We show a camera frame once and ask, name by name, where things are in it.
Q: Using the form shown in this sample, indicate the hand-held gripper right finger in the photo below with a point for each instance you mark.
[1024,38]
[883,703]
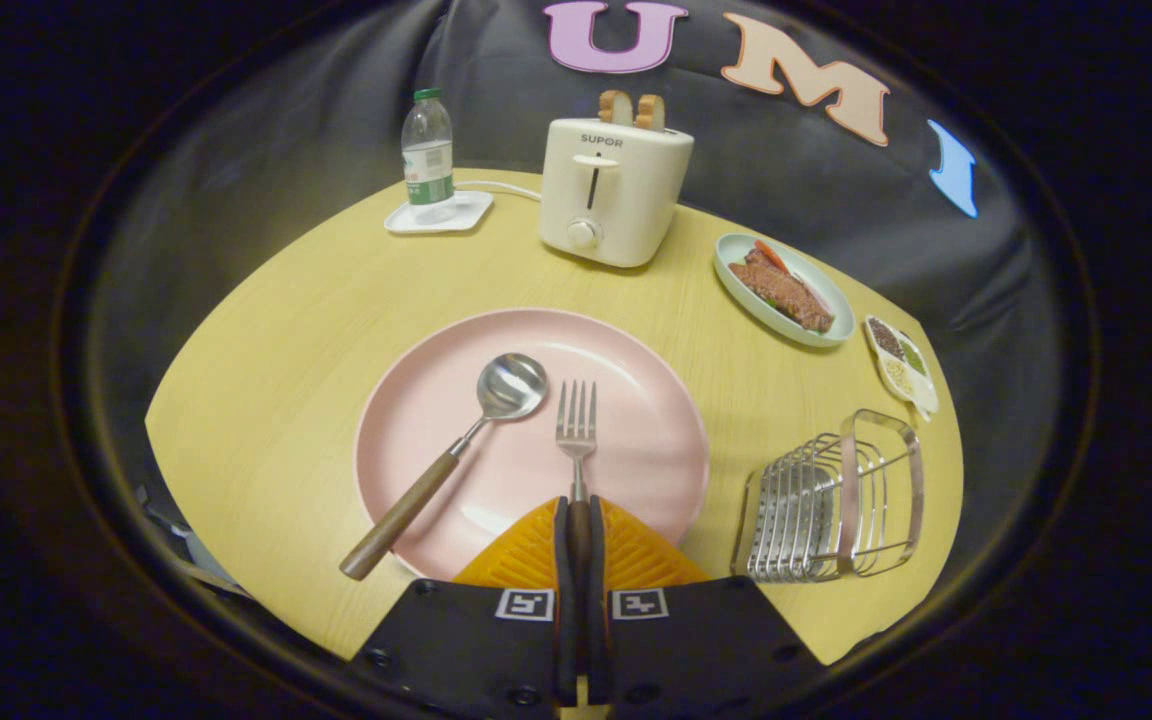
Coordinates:
[597,600]

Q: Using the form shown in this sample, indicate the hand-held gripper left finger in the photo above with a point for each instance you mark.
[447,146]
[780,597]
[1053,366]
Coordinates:
[565,600]

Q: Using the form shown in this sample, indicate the pink plate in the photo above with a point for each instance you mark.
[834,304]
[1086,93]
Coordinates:
[636,440]

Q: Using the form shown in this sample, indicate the light green plate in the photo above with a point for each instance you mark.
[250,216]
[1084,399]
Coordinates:
[736,275]

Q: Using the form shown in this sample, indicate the steak meal with vegetables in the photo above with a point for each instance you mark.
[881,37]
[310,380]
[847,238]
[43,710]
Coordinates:
[786,292]

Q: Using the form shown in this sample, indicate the white divided condiment dish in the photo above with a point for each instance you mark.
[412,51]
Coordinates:
[921,385]

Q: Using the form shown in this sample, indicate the white toaster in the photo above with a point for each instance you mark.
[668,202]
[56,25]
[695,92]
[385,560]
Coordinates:
[626,210]

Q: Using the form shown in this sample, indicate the white square coaster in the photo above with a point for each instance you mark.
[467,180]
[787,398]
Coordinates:
[471,205]

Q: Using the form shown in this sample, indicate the clear plastic water bottle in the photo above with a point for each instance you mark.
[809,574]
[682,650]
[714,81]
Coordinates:
[428,150]

